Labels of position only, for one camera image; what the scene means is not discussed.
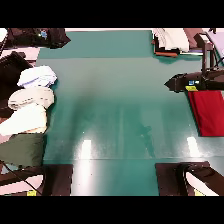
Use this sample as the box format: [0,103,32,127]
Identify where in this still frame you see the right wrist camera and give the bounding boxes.
[194,31,218,74]

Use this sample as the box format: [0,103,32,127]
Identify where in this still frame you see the brown garment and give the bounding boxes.
[183,28,209,52]

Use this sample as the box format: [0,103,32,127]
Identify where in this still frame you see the black garment with blue print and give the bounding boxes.
[5,28,72,50]

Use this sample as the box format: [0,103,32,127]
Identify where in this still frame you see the orange garment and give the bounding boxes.
[154,49,180,58]

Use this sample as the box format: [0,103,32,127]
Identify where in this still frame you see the black cable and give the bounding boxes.
[0,159,44,196]

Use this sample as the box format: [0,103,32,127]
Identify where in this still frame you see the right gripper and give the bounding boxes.
[172,72,202,93]

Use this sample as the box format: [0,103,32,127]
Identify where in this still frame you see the pale blue garment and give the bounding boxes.
[16,65,58,90]

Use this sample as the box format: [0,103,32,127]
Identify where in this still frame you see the beige garment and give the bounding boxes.
[7,86,56,111]

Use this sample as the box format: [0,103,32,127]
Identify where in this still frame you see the dark mounting plate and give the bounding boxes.
[42,163,74,197]
[154,162,184,197]

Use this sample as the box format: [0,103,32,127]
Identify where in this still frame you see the cream garment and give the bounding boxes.
[0,103,49,137]

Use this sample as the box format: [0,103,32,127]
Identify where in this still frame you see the olive green garment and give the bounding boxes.
[0,132,46,168]

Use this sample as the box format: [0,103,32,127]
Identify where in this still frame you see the red garment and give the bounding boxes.
[187,90,224,138]

